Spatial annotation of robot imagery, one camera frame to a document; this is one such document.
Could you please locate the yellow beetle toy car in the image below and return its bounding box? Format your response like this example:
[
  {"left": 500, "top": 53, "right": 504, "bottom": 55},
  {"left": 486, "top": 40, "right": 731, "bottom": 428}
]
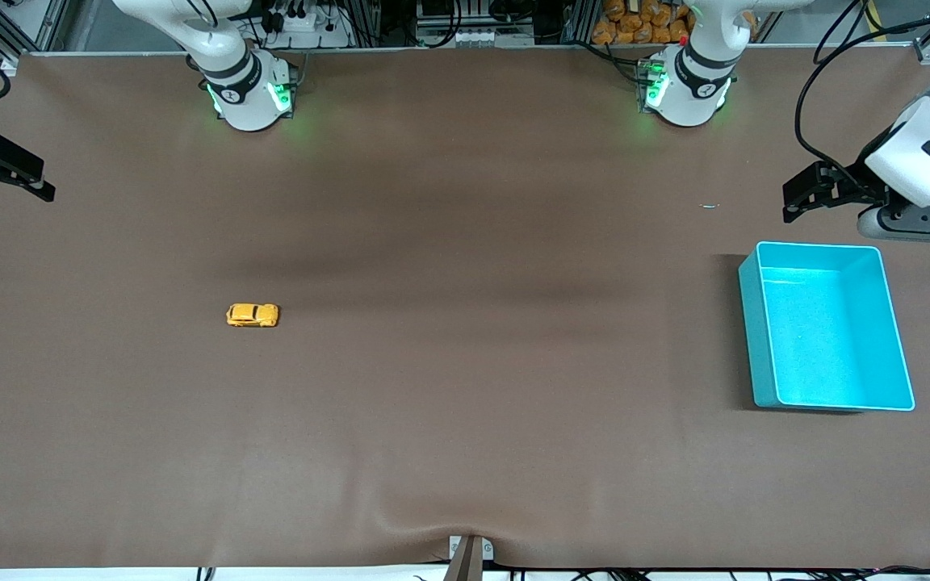
[{"left": 226, "top": 303, "right": 281, "bottom": 328}]

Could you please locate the teal plastic storage bin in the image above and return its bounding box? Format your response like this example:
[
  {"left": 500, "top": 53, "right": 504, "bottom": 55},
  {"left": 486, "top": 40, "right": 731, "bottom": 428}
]
[{"left": 738, "top": 240, "right": 916, "bottom": 413}]

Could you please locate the white power strip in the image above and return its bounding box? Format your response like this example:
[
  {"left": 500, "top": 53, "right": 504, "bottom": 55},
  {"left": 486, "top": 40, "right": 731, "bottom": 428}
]
[
  {"left": 418, "top": 26, "right": 516, "bottom": 49},
  {"left": 267, "top": 6, "right": 354, "bottom": 50}
]

